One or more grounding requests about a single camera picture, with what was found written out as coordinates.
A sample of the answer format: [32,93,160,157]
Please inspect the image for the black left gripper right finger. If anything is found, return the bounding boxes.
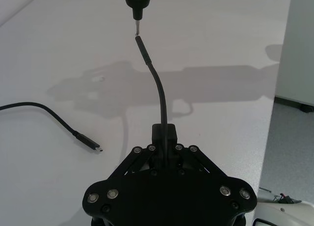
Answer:
[163,124,223,179]

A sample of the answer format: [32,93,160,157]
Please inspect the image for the white cabinet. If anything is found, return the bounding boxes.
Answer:
[274,0,314,114]

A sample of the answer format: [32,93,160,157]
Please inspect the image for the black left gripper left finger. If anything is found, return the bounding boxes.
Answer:
[107,124,164,182]

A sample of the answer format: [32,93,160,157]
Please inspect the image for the white table cloth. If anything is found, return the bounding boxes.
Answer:
[0,0,294,226]

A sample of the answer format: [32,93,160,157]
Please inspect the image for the red and black wires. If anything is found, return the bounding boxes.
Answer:
[272,193,302,206]

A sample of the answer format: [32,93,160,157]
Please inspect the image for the black cable with silver plug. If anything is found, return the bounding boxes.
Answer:
[0,102,104,154]

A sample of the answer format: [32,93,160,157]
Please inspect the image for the black tool with silver tip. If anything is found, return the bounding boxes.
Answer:
[123,0,151,36]

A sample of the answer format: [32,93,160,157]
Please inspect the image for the black cable with thick end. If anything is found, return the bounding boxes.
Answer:
[134,35,171,169]

